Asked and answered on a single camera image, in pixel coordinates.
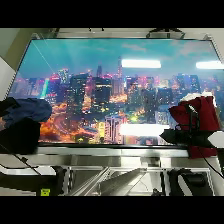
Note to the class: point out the silver frame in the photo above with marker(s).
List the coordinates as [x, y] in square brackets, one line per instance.
[113, 151]

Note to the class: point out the white garment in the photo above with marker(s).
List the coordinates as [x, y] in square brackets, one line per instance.
[193, 96]

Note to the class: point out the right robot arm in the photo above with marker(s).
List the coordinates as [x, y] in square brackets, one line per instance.
[195, 183]

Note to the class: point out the black garment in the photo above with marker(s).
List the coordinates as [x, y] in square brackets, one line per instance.
[20, 136]

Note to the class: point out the blue garment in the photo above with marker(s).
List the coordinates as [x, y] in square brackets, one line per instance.
[31, 110]

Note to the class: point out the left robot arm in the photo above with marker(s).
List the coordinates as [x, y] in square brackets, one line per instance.
[30, 185]

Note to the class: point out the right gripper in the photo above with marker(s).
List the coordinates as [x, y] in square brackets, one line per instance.
[188, 137]

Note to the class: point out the red garment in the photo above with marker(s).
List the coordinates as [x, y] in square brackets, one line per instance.
[203, 113]

